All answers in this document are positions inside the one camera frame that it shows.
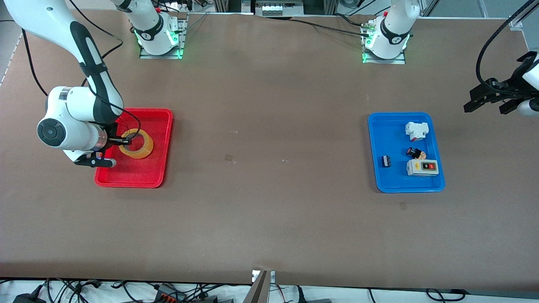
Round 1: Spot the red plastic tray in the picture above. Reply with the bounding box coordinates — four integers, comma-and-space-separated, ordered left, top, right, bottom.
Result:
94, 108, 174, 189

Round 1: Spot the grey switch box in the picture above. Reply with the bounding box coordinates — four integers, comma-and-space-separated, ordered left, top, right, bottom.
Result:
406, 160, 440, 177

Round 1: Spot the blue plastic tray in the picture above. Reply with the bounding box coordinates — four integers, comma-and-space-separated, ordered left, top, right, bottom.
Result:
368, 112, 446, 194

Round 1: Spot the black table cable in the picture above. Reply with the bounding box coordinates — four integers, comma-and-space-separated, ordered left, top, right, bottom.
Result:
290, 18, 365, 36

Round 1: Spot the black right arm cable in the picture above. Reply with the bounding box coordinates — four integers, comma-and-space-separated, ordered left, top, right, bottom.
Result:
20, 0, 125, 97

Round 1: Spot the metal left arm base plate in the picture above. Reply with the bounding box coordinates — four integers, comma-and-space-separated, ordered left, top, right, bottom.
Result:
362, 21, 406, 65

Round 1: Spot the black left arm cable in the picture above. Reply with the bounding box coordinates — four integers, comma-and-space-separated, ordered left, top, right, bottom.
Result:
475, 0, 537, 95

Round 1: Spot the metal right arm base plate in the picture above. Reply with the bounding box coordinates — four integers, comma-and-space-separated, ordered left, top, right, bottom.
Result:
139, 13, 185, 60

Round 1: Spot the black power adapter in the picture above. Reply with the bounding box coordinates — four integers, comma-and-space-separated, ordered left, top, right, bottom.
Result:
13, 292, 46, 303

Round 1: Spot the orange black connector box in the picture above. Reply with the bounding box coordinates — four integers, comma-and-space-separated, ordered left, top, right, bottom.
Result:
154, 284, 188, 303

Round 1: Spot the aluminium frame structure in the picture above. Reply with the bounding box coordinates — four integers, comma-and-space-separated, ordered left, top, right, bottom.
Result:
213, 0, 337, 17

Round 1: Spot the white circuit breaker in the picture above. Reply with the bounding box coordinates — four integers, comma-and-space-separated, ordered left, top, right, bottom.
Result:
406, 122, 429, 142

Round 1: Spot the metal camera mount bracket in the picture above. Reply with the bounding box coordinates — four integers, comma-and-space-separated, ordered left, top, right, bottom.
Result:
252, 269, 276, 303

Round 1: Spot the black looped floor cable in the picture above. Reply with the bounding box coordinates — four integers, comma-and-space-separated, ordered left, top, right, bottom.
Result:
425, 288, 468, 302

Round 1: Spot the yellow clear tape roll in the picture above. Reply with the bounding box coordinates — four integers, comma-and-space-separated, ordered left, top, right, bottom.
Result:
118, 129, 154, 159

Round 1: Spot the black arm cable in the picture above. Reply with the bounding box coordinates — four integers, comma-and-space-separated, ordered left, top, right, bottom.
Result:
20, 0, 125, 97
475, 0, 537, 95

